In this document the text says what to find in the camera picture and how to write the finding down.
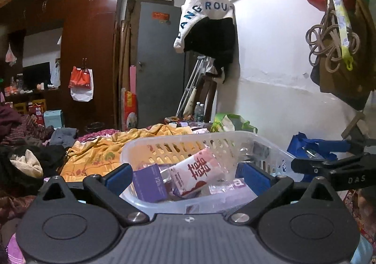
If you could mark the blue bag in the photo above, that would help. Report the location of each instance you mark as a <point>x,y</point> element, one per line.
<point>305,146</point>

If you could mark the pink plastic bag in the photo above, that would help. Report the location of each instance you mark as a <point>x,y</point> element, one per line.
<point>11,55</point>

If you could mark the white and black hanging jacket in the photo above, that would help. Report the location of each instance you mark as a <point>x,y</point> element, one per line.
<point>211,37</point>

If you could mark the red gift box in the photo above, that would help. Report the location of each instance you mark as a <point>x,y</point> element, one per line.
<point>36,112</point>

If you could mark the beige cloth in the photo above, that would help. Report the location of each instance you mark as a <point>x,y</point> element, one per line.
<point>26,162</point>

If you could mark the yellow printed blanket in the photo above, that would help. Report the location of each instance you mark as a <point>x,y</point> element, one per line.
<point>97,155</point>

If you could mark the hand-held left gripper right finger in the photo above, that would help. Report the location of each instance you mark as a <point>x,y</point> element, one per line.
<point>254,175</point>

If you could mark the white plastic bag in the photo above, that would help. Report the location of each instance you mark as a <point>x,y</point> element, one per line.
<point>55,74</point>

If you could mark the grey door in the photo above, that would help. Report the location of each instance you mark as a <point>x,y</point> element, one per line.
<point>161,76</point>

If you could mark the red patterned cloth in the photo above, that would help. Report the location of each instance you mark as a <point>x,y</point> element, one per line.
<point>367,225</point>

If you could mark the aluminium crutches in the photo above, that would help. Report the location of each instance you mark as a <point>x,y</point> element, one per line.
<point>188,90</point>

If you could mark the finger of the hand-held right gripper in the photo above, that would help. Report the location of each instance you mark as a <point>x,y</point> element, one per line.
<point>346,173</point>
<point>364,140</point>

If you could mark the purple box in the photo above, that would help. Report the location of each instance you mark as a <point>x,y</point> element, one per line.
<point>148,183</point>

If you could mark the brown wooden wardrobe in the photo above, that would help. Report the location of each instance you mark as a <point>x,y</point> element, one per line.
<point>91,31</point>

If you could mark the brown hanging bag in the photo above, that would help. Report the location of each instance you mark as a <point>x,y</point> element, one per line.
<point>361,76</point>

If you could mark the pink snack packet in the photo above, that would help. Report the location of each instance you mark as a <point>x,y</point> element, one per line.
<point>196,170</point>

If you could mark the black television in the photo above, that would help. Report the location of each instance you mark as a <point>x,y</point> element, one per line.
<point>36,76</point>

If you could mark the clear water bottle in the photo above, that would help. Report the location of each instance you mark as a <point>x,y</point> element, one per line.
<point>199,112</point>

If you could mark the red printed bag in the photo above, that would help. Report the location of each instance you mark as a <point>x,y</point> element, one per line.
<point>130,111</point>

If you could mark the white plastic basket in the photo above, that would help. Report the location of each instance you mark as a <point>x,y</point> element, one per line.
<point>164,142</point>

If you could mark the green plastic bag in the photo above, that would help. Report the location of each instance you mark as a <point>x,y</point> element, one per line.
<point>235,124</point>

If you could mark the grey cloth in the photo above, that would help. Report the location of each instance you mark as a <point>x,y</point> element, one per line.
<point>64,136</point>

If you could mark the teal box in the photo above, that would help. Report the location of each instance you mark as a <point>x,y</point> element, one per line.
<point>53,119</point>

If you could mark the pink board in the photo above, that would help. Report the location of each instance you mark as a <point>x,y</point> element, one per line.
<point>132,79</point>

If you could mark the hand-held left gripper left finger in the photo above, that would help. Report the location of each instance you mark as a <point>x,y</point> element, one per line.
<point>119,177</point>

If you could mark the pink cloth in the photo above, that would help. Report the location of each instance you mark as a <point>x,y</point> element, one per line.
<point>14,250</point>

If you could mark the white and red shopping bag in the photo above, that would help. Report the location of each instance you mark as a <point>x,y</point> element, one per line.
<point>82,87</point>

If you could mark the purple and white packet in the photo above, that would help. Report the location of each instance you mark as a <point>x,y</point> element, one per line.
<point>232,189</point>

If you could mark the red door sticker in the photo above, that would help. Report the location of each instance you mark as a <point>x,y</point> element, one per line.
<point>161,16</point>

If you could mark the dark clothes pile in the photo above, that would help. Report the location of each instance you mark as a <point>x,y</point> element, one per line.
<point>26,137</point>

